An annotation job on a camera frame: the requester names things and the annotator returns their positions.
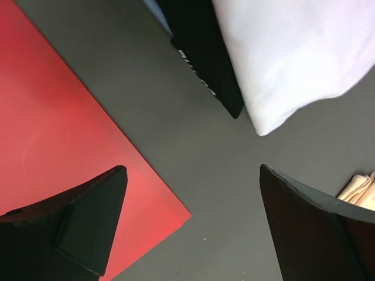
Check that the yellow t shirt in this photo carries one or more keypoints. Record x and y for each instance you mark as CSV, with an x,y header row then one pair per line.
x,y
359,191

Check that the red binder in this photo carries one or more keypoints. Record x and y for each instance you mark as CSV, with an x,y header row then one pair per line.
x,y
55,135

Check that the white t shirt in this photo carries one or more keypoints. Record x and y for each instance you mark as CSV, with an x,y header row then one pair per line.
x,y
289,54

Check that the black garment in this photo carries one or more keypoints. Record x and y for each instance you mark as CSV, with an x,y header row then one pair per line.
x,y
196,33

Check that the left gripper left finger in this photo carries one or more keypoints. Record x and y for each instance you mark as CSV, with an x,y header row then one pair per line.
x,y
68,236

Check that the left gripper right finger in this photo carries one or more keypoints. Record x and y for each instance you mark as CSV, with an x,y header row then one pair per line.
x,y
316,236

